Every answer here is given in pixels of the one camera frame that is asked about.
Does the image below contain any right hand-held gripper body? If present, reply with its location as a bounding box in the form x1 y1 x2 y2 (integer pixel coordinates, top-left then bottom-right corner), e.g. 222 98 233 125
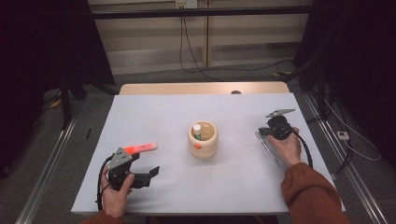
265 107 297 141

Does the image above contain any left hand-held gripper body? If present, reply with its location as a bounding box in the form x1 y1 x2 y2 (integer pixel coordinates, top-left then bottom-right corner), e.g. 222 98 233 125
106 147 149 191

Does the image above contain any orange pink highlighter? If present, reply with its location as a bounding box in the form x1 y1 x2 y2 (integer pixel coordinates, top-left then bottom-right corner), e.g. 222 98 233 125
122 142 159 156

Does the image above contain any cream ribbed pen holder cup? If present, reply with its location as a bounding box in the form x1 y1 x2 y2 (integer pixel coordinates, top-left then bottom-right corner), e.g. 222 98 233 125
187 120 219 161

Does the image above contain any white glue stick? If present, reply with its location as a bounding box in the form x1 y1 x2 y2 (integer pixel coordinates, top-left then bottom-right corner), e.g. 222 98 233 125
191 123 204 141

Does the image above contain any person's right hand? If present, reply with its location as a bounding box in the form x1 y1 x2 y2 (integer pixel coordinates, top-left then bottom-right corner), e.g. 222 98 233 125
266 125 304 168

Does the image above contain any person's left hand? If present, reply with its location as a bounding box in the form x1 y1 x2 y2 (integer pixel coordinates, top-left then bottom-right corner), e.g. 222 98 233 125
101 166 135 219

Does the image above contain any white table mat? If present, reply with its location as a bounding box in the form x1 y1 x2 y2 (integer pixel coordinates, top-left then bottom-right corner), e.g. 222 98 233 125
70 92 347 216

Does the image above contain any black metal stand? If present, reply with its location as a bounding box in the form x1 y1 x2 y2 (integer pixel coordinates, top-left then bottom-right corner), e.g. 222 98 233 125
59 74 120 130
274 55 331 120

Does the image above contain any black curtain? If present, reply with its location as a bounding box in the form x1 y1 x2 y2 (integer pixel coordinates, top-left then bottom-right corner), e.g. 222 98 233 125
0 0 116 178
292 0 396 160

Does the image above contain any black horizontal bar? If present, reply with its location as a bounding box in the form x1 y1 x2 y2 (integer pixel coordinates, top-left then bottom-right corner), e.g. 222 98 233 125
91 5 314 21

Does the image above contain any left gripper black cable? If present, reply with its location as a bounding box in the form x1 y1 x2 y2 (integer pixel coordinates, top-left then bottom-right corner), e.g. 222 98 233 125
96 156 114 213

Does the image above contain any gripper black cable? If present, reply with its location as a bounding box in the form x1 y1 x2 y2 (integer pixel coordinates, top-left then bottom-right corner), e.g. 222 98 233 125
96 156 114 213
289 127 314 170

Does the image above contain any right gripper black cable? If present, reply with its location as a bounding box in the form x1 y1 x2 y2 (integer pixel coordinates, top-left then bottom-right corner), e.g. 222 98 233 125
289 127 314 170

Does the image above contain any metal floor rail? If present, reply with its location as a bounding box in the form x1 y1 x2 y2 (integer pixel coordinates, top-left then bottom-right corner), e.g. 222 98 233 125
303 92 389 224
15 115 78 224

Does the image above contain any thin black cable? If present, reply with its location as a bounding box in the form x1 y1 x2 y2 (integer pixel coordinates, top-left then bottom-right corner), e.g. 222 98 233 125
306 92 355 175

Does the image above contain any white cable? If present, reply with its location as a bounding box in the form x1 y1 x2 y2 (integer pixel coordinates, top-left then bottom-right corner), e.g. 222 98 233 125
325 99 382 162

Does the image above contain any black floor cable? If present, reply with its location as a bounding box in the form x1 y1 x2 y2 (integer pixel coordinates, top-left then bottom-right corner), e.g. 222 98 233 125
178 15 295 75
182 15 224 83

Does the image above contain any white wall socket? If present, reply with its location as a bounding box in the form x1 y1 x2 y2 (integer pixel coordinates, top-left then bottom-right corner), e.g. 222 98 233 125
175 0 199 9

